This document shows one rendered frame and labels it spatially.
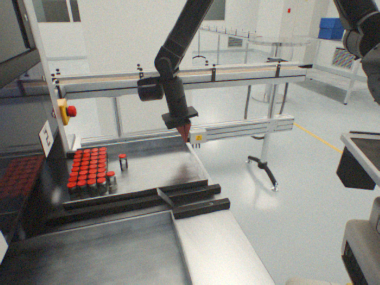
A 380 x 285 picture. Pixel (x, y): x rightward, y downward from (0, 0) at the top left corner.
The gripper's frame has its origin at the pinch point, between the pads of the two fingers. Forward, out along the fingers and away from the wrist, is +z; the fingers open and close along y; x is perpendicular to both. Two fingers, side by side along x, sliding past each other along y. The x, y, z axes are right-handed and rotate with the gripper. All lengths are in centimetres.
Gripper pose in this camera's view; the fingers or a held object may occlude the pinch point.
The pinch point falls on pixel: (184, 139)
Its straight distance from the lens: 78.3
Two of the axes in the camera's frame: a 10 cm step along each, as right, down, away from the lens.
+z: 1.8, 8.5, 4.9
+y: -9.4, 3.0, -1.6
